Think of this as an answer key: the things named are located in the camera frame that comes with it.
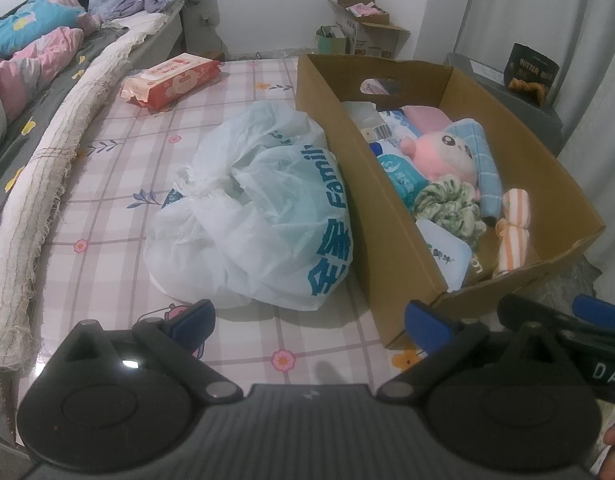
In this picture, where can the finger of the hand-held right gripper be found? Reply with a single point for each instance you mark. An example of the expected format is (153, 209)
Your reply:
(602, 312)
(537, 310)

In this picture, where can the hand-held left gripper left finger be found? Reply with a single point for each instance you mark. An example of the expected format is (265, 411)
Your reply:
(195, 325)

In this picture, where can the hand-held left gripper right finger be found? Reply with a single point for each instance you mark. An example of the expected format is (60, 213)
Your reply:
(430, 325)

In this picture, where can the orange striped cloth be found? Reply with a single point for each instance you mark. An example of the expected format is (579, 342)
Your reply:
(515, 245)

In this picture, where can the white flat pack green logo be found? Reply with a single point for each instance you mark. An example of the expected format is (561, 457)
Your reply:
(445, 255)

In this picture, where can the green scrunchie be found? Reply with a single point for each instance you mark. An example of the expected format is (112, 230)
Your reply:
(447, 205)

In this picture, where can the blue checked towel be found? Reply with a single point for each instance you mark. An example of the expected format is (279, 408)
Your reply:
(487, 175)

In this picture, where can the white and teal wipes packet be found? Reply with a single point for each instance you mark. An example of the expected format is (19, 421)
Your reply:
(400, 180)

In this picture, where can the large brown cardboard box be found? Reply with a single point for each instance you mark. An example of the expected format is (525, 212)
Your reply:
(537, 160)

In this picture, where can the pink plush toy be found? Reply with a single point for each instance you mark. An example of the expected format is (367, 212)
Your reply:
(442, 155)

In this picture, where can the blue tissue pack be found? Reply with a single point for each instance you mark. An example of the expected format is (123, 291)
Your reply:
(400, 122)

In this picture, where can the pink cloth pack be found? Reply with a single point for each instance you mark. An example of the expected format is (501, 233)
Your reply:
(427, 117)

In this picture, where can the clear plastic packet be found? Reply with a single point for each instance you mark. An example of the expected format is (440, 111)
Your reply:
(365, 115)

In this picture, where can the white plastic shopping bag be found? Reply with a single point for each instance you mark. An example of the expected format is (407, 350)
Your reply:
(247, 210)

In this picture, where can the plaid printed mat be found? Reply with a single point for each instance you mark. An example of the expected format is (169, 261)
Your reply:
(112, 210)

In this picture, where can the grey cabinet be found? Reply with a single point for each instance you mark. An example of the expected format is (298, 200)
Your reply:
(547, 120)

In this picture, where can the white fringed rolled cloth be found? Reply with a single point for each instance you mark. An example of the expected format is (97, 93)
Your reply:
(47, 160)

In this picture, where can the black snack bag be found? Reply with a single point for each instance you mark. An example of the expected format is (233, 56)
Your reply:
(532, 72)

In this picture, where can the white paper sheet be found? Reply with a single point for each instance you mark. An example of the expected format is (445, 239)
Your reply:
(487, 70)

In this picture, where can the red wet wipes pack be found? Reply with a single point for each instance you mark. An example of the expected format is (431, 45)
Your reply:
(172, 77)

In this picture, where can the grey flowered bedsheet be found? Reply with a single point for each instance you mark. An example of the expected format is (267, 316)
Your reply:
(42, 105)

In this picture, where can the small open cardboard box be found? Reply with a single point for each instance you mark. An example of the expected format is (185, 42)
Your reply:
(372, 40)

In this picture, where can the grey nightstand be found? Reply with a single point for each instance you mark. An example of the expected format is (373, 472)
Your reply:
(202, 30)

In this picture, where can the small green white box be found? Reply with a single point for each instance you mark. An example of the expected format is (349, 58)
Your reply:
(330, 40)

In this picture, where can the white curtain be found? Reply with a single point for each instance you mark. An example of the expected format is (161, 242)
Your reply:
(562, 0)

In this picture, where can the pink and blue quilt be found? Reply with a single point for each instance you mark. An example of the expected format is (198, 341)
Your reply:
(27, 55)

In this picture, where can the pink packets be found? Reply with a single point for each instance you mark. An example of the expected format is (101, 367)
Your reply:
(362, 9)

